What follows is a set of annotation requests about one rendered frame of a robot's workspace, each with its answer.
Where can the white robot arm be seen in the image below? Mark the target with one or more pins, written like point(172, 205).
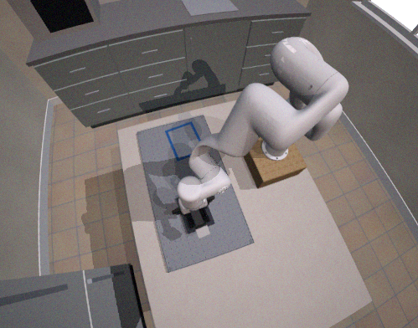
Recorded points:
point(259, 110)

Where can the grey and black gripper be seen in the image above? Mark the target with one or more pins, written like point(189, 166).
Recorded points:
point(184, 210)

